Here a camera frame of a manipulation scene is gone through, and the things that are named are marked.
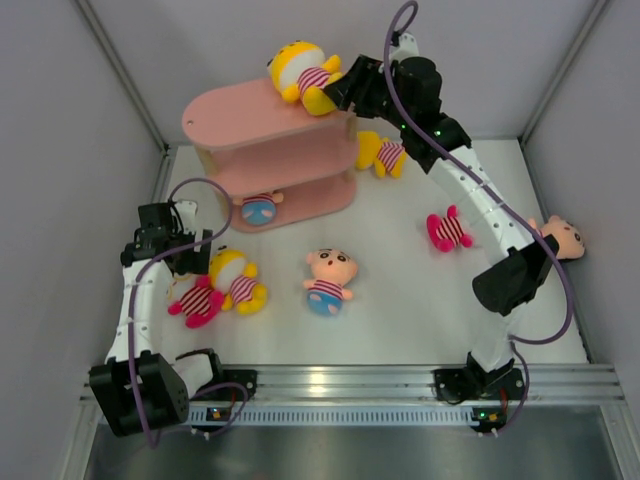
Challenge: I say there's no boy doll plush centre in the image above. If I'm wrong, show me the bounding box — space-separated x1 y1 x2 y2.
303 248 358 317

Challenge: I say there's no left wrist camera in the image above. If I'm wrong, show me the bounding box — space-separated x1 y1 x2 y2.
171 199 198 234

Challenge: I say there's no pink three-tier shelf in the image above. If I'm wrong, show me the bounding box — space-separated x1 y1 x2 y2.
182 78 358 233

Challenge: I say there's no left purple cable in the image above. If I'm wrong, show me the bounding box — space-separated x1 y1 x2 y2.
127 176 250 449

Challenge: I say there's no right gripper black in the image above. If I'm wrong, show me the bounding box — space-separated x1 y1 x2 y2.
321 57 411 132

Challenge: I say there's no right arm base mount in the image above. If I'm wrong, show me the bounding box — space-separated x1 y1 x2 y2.
433 367 525 405

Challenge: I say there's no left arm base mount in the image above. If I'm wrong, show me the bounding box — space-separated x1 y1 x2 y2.
194 368 258 402

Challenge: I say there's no boy doll plush right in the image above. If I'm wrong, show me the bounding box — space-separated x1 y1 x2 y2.
528 215 586 261

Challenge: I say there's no white slotted cable duct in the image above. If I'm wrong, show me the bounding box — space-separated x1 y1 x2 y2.
187 403 481 426

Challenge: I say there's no white pink bear plush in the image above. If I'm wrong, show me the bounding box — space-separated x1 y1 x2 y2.
167 275 225 329
426 205 474 253

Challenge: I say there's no white pink bear plush left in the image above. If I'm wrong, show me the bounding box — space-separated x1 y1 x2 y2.
167 275 225 329

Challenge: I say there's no yellow frog plush toy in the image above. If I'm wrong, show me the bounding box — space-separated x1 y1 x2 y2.
267 40 343 117

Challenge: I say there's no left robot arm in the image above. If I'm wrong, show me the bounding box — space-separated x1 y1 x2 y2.
89 200 226 437

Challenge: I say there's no purple cable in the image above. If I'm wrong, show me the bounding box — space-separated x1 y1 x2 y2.
382 0 573 441
127 176 250 449

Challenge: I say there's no white pink bear plush right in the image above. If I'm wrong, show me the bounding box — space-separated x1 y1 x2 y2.
426 205 474 253

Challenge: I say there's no aluminium front rail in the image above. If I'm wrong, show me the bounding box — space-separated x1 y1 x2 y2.
79 363 626 403

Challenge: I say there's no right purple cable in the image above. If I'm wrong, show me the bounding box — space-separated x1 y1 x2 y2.
382 0 573 441

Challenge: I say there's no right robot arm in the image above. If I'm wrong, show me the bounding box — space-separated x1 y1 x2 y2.
322 56 561 404

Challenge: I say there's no boy doll plush in shelf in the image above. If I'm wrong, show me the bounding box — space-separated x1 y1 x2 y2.
233 191 284 226

